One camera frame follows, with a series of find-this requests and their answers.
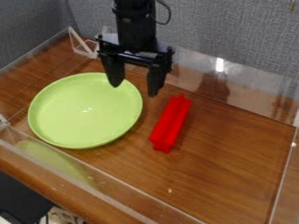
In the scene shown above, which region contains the green round plate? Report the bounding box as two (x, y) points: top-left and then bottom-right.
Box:
(28, 73), (143, 150)

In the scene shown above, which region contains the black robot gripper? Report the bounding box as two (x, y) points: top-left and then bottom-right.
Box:
(97, 0), (173, 97)

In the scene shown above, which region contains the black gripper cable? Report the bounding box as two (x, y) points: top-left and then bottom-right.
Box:
(153, 0), (173, 26)

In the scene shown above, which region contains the white power strip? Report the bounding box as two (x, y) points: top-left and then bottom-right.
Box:
(39, 206), (87, 224)

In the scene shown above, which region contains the clear acrylic enclosure wall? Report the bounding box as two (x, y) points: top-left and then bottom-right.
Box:
(0, 30), (299, 224)

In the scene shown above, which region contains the red plastic block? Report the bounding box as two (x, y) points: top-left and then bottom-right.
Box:
(149, 94), (192, 153)

